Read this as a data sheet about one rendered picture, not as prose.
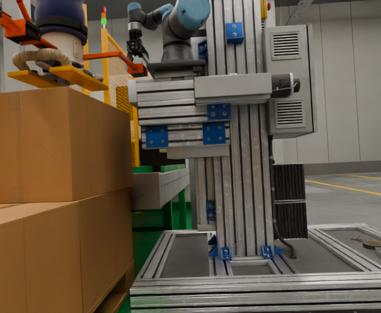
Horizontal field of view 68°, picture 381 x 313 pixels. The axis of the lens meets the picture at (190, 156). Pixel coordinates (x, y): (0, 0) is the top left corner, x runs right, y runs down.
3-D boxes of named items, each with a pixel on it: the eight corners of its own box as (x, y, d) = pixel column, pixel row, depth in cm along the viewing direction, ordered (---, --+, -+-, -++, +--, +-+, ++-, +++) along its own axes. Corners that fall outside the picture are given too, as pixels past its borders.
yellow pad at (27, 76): (58, 95, 151) (57, 86, 151) (75, 93, 149) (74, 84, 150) (7, 76, 117) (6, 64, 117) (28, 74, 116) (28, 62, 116)
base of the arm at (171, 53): (197, 74, 124) (195, 52, 125) (195, 63, 109) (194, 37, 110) (162, 77, 125) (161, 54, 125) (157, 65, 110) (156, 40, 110)
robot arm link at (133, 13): (145, 5, 157) (133, -1, 151) (146, 25, 157) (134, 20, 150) (135, 10, 162) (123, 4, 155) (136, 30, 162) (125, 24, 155)
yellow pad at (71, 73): (90, 92, 148) (90, 82, 148) (108, 90, 146) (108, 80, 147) (48, 72, 114) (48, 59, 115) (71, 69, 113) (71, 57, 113)
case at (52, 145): (66, 188, 163) (63, 118, 164) (133, 185, 157) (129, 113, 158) (-29, 204, 104) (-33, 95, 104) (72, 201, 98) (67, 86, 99)
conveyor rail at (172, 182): (189, 181, 396) (188, 167, 397) (193, 180, 396) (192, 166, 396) (152, 207, 166) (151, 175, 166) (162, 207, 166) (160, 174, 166)
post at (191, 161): (193, 246, 223) (186, 119, 225) (201, 246, 222) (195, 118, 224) (192, 249, 216) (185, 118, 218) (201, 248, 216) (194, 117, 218)
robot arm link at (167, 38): (185, 53, 125) (183, 23, 126) (197, 41, 113) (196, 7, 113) (159, 50, 121) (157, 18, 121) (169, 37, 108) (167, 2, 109)
